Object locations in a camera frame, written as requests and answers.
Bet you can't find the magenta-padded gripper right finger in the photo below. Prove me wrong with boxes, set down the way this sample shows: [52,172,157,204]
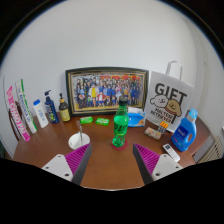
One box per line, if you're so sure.
[132,143,184,186]

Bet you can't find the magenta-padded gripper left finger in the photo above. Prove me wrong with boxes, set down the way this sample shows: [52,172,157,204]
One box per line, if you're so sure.
[41,142,93,186]

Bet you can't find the green plastic drink bottle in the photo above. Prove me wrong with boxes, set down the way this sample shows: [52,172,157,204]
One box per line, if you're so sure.
[111,96,130,149]

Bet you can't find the white remote control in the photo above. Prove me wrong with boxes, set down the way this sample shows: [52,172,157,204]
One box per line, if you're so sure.
[162,143,181,163]

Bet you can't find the dark floral paper cup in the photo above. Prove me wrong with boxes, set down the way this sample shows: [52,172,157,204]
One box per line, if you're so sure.
[67,131,91,151]

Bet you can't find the blue detergent bottle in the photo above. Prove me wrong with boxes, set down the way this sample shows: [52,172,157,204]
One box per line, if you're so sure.
[170,107,199,153]

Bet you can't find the patterned snack packet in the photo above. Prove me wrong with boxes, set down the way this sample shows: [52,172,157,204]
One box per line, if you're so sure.
[144,126,163,141]

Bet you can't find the clear stirring rod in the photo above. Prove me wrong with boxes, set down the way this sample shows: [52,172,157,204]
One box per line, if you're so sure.
[78,124,84,148]

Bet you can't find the white radiator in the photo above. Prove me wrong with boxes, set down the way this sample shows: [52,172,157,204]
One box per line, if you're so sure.
[196,134,224,164]

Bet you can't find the small green packet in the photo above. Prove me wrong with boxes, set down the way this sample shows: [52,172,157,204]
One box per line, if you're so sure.
[95,117,111,127]
[79,115,94,125]

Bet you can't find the white tube with blue cap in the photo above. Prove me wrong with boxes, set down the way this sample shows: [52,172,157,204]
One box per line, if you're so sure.
[32,98,50,129]

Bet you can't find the amber pump bottle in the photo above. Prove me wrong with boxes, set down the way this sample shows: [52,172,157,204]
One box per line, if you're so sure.
[58,92,72,123]

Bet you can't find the blue tissue pack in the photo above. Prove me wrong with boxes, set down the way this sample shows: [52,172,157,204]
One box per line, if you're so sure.
[127,106,147,128]

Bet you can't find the dark blue pump bottle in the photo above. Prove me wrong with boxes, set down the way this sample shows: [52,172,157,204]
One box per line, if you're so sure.
[43,89,60,125]

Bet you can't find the pink long box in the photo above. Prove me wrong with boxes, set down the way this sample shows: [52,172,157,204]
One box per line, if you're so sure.
[5,85,31,143]

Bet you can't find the white paper gift bag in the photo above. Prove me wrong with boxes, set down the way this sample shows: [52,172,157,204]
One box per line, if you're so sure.
[143,60,196,134]

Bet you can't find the green and white long box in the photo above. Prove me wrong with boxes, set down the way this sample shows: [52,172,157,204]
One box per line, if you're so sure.
[15,78,38,135]

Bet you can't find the framed group photo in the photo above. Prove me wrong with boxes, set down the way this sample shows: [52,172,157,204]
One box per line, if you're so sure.
[65,66,150,117]

